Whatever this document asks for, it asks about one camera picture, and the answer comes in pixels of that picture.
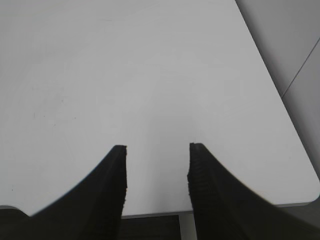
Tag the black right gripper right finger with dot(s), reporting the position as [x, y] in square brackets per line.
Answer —
[225, 209]

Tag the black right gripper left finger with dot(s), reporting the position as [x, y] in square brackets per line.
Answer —
[92, 210]

